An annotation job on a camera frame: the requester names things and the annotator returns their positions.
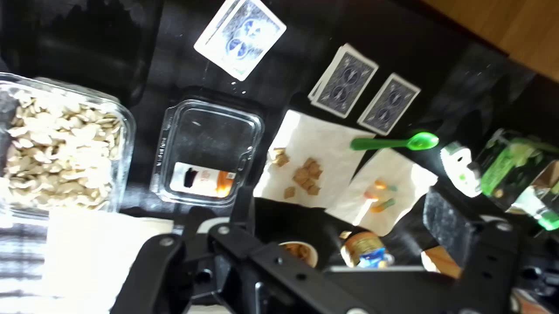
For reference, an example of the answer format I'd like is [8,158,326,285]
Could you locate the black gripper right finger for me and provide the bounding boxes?
[422,186,559,314]

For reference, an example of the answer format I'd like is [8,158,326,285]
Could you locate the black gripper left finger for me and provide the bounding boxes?
[111,183,375,314]

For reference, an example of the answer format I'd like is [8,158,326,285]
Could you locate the green black bottle box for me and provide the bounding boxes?
[474,127,559,231]

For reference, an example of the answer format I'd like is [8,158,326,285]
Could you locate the white and green device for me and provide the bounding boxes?
[441,141,486,198]

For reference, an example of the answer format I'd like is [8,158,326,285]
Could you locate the black cup with nuts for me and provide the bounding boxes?
[279,238,320,268]

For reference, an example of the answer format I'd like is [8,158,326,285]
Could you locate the white napkin under orange candy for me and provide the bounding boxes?
[329,146,441,237]

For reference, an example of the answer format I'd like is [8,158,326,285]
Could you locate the clear glass seed container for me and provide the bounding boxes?
[0,71,137,214]

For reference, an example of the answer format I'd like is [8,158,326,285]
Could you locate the orange candy pieces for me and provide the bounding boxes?
[364,177,399,214]

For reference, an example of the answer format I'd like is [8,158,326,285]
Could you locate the green plastic spoon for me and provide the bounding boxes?
[350,130,441,153]

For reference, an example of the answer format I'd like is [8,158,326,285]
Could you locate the brown snack pieces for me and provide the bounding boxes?
[272,146,326,198]

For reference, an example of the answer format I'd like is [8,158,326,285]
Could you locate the pumpkin seeds pile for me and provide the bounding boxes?
[3,94,125,207]

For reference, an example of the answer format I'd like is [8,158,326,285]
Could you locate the white napkin under brown snacks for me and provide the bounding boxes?
[254,109,378,209]

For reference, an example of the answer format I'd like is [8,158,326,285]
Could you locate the dark playing card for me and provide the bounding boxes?
[308,41,382,120]

